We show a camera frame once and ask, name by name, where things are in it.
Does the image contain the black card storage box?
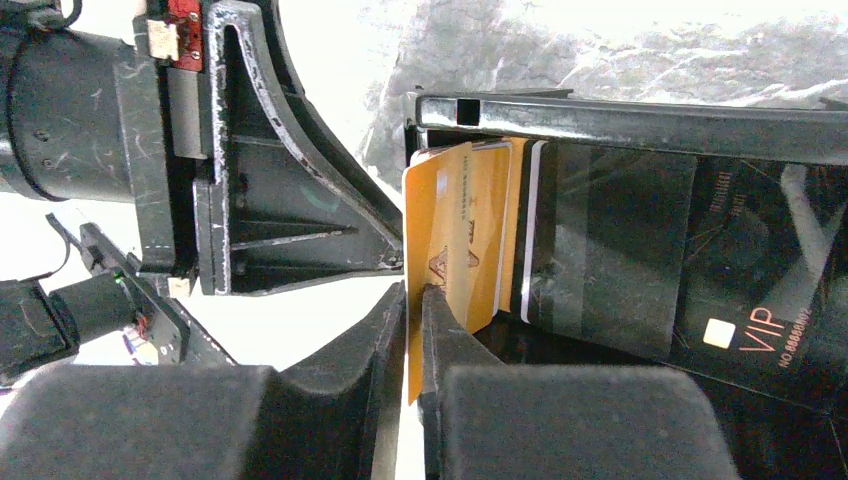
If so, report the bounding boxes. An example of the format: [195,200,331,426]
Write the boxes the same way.
[413,92,847,479]

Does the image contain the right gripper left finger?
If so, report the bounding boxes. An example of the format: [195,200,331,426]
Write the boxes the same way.
[1,283,406,479]

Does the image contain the black card in box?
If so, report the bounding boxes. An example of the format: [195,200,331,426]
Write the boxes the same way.
[510,141,697,360]

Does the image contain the black VIP credit card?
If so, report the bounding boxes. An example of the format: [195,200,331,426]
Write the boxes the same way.
[669,157,847,411]

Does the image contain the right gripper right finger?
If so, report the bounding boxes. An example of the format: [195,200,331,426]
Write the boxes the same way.
[420,285,737,479]

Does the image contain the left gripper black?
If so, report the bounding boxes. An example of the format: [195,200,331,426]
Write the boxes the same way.
[114,1,403,296]

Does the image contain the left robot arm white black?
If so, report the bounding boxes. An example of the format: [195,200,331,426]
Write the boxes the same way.
[1,1,403,380]

